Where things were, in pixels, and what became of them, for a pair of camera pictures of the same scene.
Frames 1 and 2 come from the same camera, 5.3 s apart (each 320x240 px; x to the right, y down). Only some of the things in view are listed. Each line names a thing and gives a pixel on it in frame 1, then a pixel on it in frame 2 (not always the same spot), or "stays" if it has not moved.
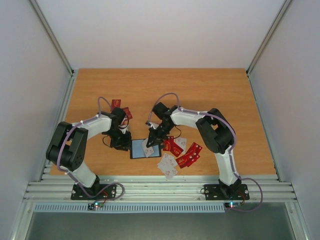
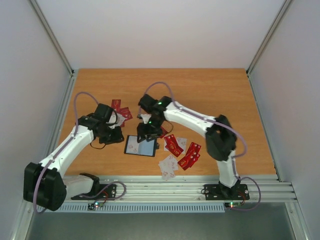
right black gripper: (157, 133) to (148, 130)
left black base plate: (109, 194) stays
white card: (148, 150) to (132, 145)
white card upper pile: (181, 142) stays
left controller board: (96, 204) stays
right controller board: (232, 205) stays
